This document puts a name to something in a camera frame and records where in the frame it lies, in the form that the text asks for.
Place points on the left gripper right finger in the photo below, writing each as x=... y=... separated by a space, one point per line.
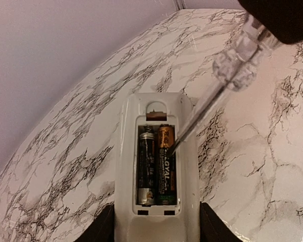
x=212 y=228

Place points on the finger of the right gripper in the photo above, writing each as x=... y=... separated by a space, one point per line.
x=283 y=18

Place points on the silver battery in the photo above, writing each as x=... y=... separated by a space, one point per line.
x=234 y=69

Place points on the gold black AA battery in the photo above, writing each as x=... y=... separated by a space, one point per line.
x=167 y=190

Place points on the right aluminium frame post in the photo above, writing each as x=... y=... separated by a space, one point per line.
x=179 y=4

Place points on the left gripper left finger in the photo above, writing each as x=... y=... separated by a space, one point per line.
x=102 y=228

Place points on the white remote control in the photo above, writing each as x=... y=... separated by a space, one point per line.
x=134 y=222

